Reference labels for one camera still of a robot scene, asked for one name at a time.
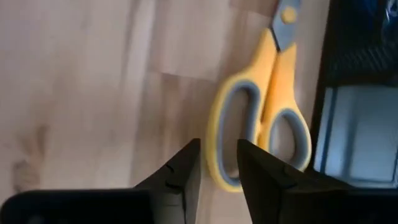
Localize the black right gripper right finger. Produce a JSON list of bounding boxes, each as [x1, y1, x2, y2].
[[237, 138, 354, 224]]

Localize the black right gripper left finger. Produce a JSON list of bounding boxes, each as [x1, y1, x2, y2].
[[132, 138, 201, 224]]

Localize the yellow-handled scissors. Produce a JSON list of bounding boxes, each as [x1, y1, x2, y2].
[[205, 0, 313, 193]]

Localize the black mesh desk organizer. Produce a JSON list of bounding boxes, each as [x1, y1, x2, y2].
[[310, 0, 398, 189]]

